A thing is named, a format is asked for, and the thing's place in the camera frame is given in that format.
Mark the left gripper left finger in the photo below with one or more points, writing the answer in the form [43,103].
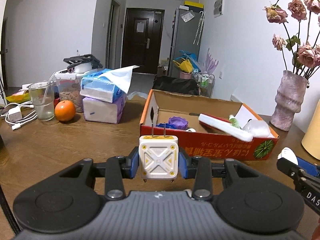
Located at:
[117,169]

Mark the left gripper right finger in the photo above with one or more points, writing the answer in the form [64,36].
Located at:
[200,169]

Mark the white jar lid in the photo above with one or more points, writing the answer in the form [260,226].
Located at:
[190,130]

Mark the small white round device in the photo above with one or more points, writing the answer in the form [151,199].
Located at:
[289,155]

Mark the white plug adapter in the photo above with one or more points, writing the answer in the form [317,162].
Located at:
[158,156]

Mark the red lint brush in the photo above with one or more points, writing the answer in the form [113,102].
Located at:
[225,127]

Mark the blue round lid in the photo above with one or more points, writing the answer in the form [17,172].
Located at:
[166,125]

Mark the green plastic bottle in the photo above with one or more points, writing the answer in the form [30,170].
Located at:
[234,122]

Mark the white plastic container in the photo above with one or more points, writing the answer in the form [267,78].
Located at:
[257,128]

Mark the red cardboard box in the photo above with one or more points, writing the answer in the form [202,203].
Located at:
[206,141]

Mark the purple tissue pack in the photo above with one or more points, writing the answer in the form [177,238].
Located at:
[99,111]

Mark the orange fruit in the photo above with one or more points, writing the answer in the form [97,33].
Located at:
[65,111]

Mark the black bag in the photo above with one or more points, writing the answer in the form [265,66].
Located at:
[176,85]

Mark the blue tissue pack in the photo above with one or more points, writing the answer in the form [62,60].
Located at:
[107,85]

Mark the metal trolley rack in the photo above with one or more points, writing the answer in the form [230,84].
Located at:
[205,83]

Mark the clear food container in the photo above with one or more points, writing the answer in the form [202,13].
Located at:
[69,87]

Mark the pink ceramic vase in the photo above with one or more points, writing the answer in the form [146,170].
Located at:
[289,98]

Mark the glass cup with straw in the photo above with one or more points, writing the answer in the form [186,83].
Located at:
[42,97]

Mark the black device on container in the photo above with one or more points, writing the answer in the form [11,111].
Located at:
[81,59]

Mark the dried pink roses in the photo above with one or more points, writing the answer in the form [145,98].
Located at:
[305,52]

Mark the grey refrigerator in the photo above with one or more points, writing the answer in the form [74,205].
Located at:
[184,30]

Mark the dark entrance door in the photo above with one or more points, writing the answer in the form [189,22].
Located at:
[142,39]

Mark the white charger with cables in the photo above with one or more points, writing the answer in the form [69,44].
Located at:
[12,114]

